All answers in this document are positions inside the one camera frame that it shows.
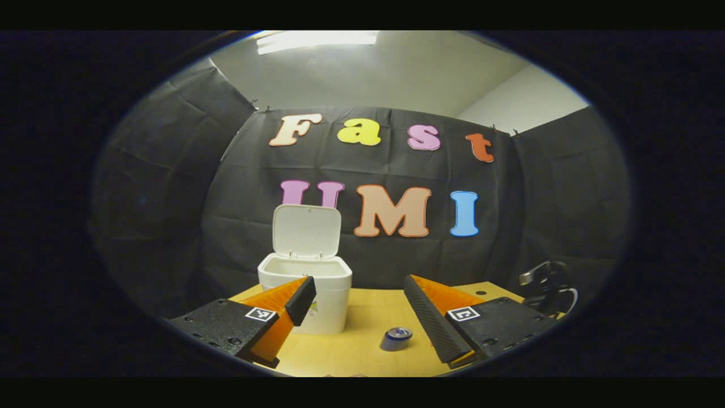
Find wooden desktop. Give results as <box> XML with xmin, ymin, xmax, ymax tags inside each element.
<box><xmin>229</xmin><ymin>282</ymin><xmax>527</xmax><ymax>377</ymax></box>

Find blue pop can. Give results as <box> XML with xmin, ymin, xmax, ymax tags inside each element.
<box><xmin>379</xmin><ymin>326</ymin><xmax>413</xmax><ymax>352</ymax></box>

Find black backdrop cloth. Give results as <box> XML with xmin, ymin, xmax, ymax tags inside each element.
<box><xmin>89</xmin><ymin>57</ymin><xmax>632</xmax><ymax>318</ymax></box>

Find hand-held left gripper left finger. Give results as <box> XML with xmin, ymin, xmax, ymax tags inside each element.
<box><xmin>167</xmin><ymin>276</ymin><xmax>318</xmax><ymax>369</ymax></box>

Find white desktop garbage bin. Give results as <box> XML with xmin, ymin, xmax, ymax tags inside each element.
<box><xmin>258</xmin><ymin>204</ymin><xmax>353</xmax><ymax>335</ymax></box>

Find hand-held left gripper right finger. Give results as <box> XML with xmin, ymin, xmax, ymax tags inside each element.
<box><xmin>404</xmin><ymin>275</ymin><xmax>561</xmax><ymax>370</ymax></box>

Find ceiling light panel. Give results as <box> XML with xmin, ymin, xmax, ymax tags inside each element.
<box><xmin>256</xmin><ymin>31</ymin><xmax>379</xmax><ymax>56</ymax></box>

